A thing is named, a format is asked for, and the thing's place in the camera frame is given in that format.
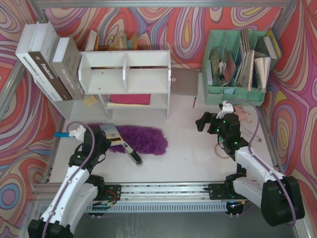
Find brown Fredonia book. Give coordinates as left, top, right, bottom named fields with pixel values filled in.
left=30, top=22, right=72, bottom=101

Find purple fluffy duster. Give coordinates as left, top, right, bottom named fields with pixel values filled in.
left=88, top=124, right=168, bottom=156

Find tape roll ring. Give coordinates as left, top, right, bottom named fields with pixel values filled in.
left=214, top=143, right=230, bottom=159

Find books behind shelf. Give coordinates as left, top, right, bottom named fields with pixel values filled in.
left=82, top=30, right=138, bottom=51

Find pink pig figurine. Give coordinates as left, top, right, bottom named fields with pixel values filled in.
left=233, top=105, right=252, bottom=123

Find small yellow book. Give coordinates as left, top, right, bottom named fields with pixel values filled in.
left=99, top=123, right=124, bottom=146

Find taupe Lonely City book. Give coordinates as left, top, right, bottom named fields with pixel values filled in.
left=51, top=37, right=85, bottom=100

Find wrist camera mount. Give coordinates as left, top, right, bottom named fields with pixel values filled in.
left=68, top=125, right=86, bottom=142
left=216, top=101, right=234, bottom=119

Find green file organizer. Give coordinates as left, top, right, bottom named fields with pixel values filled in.
left=202, top=29, right=274, bottom=106

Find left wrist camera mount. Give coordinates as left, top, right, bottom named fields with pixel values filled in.
left=68, top=125, right=86, bottom=142

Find grey book in organizer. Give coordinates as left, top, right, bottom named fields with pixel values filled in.
left=255, top=29, right=282, bottom=60

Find white black stapler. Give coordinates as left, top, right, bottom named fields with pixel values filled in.
left=122, top=142, right=143, bottom=166

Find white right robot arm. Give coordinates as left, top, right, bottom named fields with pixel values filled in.
left=195, top=112, right=305, bottom=227

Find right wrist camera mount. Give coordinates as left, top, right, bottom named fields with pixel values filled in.
left=216, top=101, right=234, bottom=119

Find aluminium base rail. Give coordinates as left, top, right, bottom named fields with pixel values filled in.
left=32, top=182, right=251, bottom=214

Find yellow sticky note pad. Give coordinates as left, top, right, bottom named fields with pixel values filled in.
left=83, top=95, right=97, bottom=107

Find grey notebook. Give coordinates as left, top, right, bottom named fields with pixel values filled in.
left=170, top=68, right=199, bottom=96

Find white Mademoiselle book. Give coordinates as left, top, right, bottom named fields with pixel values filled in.
left=15, top=23, right=48, bottom=88

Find white wooden bookshelf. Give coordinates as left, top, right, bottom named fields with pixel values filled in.
left=54, top=50, right=171, bottom=120

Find white marker pen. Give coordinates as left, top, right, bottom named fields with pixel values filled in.
left=240, top=127, right=262, bottom=142

